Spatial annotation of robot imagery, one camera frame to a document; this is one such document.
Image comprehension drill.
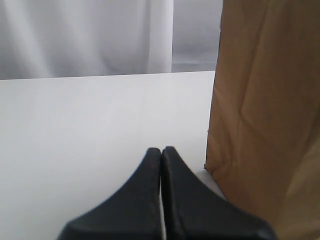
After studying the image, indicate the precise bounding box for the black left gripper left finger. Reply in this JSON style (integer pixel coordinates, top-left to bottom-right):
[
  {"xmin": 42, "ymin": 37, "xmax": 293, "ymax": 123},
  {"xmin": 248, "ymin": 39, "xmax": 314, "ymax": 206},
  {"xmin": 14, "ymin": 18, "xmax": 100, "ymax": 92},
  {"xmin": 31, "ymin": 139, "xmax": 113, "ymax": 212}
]
[{"xmin": 58, "ymin": 147, "xmax": 163, "ymax": 240}]

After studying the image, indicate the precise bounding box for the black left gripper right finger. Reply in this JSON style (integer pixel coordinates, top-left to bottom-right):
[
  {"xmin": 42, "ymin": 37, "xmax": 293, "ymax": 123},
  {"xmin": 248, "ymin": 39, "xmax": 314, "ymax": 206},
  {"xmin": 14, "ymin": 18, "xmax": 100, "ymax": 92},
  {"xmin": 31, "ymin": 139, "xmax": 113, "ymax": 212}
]
[{"xmin": 161, "ymin": 146, "xmax": 277, "ymax": 240}]

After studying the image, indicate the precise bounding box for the brown paper bag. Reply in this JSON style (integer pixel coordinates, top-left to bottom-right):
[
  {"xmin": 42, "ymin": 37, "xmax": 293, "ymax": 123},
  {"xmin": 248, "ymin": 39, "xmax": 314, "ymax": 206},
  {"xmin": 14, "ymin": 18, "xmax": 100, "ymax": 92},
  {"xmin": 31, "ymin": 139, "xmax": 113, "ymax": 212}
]
[{"xmin": 205, "ymin": 0, "xmax": 320, "ymax": 240}]

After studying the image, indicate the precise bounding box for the white backdrop curtain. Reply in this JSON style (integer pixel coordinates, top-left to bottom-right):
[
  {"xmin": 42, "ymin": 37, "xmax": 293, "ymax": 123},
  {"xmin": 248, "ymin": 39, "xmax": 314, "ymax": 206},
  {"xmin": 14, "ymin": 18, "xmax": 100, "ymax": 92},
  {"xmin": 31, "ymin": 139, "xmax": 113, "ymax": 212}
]
[{"xmin": 0, "ymin": 0, "xmax": 223, "ymax": 80}]

